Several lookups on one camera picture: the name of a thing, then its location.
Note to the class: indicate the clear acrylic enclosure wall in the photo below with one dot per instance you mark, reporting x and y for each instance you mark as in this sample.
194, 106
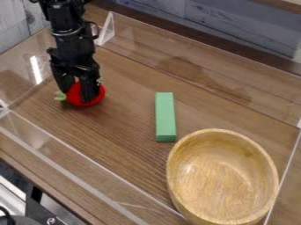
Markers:
93, 156

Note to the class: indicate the green rectangular foam block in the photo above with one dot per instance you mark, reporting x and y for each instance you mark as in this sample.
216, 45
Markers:
164, 117

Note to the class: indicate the red plush strawberry toy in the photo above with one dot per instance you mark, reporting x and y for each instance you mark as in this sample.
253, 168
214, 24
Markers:
72, 96

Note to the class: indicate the clear acrylic corner bracket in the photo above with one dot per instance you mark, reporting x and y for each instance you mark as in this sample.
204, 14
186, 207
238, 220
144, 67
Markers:
107, 30

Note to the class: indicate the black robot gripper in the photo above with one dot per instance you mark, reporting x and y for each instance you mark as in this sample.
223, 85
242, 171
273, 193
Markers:
72, 60

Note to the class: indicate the black metal table bracket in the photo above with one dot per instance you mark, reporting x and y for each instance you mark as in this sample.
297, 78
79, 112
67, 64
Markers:
36, 211

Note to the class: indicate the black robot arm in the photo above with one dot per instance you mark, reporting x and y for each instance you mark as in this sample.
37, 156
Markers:
64, 13

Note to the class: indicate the light wooden bowl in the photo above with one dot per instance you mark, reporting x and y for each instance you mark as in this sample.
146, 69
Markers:
222, 178

